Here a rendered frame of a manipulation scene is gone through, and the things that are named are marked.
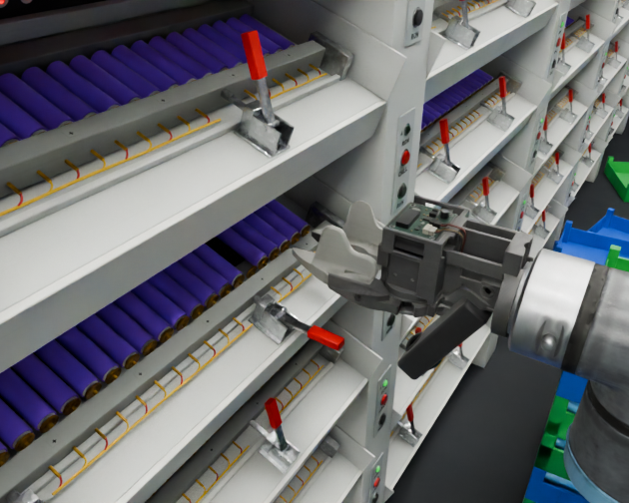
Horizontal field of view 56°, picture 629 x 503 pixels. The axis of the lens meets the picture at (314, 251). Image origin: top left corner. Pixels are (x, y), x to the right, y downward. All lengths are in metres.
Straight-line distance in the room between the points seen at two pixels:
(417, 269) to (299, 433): 0.33
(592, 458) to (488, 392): 1.07
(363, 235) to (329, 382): 0.29
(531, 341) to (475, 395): 1.13
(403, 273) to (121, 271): 0.24
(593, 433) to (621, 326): 0.12
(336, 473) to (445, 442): 0.56
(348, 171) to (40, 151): 0.38
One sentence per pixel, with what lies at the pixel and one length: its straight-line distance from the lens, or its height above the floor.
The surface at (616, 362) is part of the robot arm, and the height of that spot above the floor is 0.82.
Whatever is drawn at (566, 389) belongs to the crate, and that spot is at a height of 0.50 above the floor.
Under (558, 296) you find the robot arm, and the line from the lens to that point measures 0.48.
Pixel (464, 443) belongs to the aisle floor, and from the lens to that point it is 1.50.
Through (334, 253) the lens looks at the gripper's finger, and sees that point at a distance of 0.54.
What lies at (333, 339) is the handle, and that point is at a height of 0.76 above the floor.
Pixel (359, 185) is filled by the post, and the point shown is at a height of 0.82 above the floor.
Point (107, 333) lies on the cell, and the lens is 0.54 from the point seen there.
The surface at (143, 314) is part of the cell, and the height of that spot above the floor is 0.79.
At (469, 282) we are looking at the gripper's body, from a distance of 0.51.
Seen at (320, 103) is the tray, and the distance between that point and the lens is 0.58.
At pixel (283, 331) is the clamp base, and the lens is 0.58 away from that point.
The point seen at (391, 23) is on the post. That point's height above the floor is 1.00.
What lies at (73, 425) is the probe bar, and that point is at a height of 0.77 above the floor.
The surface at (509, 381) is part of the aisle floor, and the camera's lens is 1.67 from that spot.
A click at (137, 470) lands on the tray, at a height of 0.73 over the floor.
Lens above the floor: 1.12
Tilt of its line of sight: 32 degrees down
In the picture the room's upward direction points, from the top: straight up
